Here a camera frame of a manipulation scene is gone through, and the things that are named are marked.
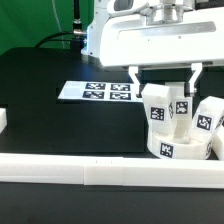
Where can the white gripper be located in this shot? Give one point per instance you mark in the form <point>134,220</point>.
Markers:
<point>161,33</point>

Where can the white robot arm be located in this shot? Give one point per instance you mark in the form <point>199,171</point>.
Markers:
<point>94,30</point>

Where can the white sheet with tags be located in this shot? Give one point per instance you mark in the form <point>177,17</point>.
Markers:
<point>99,91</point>

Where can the green backdrop curtain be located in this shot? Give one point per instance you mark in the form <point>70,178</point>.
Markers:
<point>23,23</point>

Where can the white block at left edge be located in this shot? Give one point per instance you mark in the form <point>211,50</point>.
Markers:
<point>3,119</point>

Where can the white U-shaped fence wall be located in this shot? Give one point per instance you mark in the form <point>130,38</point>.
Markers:
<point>116,171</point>

